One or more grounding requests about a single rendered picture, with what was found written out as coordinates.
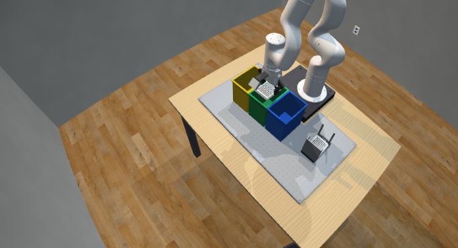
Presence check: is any green bin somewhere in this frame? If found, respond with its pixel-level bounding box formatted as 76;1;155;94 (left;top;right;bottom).
248;87;289;127

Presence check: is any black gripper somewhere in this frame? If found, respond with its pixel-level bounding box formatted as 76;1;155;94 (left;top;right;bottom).
258;64;285;95

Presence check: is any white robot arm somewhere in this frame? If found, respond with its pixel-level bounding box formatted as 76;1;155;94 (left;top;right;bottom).
249;0;347;103

